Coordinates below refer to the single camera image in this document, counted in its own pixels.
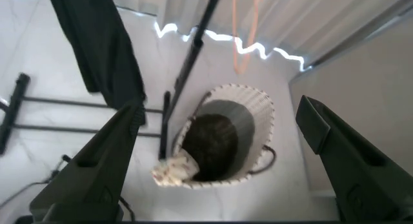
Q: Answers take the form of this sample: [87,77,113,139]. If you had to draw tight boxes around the black cable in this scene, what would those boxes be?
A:
[0,154,72,209]

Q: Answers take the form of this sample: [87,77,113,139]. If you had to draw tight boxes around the black clothes rack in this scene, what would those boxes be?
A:
[0,0,224,161]

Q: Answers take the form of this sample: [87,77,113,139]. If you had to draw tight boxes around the white curtain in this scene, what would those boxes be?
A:
[109,0,413,70]

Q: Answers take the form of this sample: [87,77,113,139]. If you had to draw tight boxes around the black garment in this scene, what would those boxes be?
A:
[46,0,147,125]

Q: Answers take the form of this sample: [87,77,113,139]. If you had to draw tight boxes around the pink clothes hanger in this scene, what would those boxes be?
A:
[231,0,264,75]

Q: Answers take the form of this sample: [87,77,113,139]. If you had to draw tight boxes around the cream printed garment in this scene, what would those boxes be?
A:
[151,148,201,188]

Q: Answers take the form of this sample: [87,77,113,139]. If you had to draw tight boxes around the white laundry basket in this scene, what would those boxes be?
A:
[151,83,277,190]

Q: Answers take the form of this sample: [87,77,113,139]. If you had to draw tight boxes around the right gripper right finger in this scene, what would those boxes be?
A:
[295,94,413,223]

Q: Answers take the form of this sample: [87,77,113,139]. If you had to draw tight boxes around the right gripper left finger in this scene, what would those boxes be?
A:
[30,99,146,223]

